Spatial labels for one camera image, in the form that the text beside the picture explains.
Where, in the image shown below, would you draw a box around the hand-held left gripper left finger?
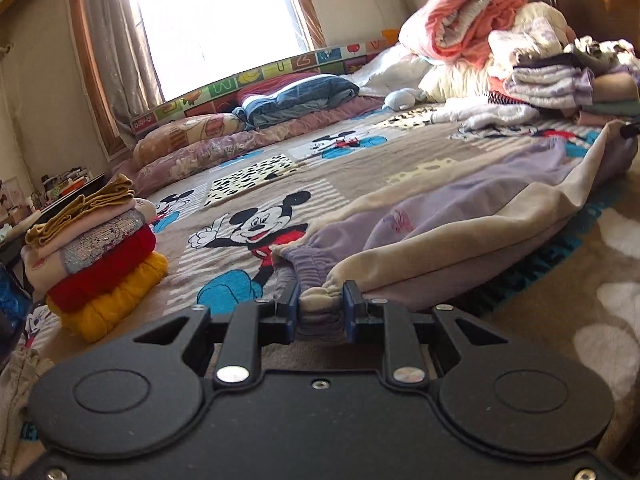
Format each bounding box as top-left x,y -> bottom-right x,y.
132,282 -> 302,393

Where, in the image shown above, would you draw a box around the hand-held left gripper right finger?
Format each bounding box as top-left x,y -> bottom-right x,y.
342,280 -> 501,389

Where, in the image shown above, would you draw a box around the purple and cream pants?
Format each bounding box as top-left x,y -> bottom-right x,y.
272,120 -> 638,341

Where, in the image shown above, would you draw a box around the pile of folded pastel clothes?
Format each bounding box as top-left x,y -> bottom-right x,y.
487,17 -> 640,128

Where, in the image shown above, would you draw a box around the stack of folded clothes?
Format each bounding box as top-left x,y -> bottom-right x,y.
22,197 -> 157,287

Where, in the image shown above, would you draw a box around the wooden cabinet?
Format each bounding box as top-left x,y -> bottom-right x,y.
522,0 -> 640,61

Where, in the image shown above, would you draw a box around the cartoon printed blanket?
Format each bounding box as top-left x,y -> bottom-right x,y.
15,97 -> 640,441

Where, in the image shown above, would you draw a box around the white fleece garment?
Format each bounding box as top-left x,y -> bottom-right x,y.
430,95 -> 541,133

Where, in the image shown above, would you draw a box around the purple floral pillow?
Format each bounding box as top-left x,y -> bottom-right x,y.
112,125 -> 311,196

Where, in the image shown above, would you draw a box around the yellow folded garment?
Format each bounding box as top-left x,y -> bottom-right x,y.
47,252 -> 169,343

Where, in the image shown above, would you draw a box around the red folded garment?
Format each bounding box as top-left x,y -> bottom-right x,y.
47,225 -> 158,313

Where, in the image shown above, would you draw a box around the mauve folded quilt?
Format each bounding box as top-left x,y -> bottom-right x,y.
247,95 -> 386,136

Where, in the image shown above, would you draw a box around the silver sequin folded garment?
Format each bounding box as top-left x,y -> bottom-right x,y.
60,207 -> 149,276

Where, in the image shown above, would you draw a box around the orange floral pillow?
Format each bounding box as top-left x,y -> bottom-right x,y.
132,112 -> 248,166

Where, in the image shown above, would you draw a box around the coral rolled blanket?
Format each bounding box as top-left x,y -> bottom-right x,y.
397,0 -> 531,66

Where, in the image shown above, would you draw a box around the blue quilt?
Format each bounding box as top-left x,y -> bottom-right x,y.
237,74 -> 361,128

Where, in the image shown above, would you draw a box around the pale blue plush toy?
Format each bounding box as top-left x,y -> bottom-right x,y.
382,87 -> 426,111

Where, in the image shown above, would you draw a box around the red quilt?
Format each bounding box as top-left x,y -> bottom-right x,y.
235,72 -> 321,106

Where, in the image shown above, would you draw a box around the mustard folded garment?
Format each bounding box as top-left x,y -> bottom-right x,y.
25,175 -> 136,248

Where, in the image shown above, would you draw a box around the colourful foam play mat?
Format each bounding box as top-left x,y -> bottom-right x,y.
130,42 -> 401,136

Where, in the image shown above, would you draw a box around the white duvet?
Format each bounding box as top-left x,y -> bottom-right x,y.
350,42 -> 436,98

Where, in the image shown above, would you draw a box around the black desk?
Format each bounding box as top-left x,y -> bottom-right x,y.
0,172 -> 108,261

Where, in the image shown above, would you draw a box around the desk clutter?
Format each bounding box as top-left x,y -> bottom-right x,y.
0,162 -> 93,221

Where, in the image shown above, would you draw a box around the blue patterned bag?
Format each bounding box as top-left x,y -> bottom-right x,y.
0,262 -> 33,323

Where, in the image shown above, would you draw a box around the beige curtain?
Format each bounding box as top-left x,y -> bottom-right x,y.
277,0 -> 328,53
62,0 -> 168,158

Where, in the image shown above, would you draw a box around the window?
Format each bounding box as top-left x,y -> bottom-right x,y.
120,0 -> 313,106

